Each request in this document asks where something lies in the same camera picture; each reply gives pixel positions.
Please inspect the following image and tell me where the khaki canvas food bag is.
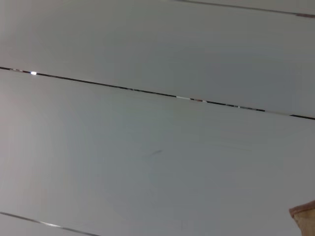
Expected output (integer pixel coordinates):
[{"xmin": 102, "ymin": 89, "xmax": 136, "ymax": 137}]
[{"xmin": 289, "ymin": 200, "xmax": 315, "ymax": 236}]

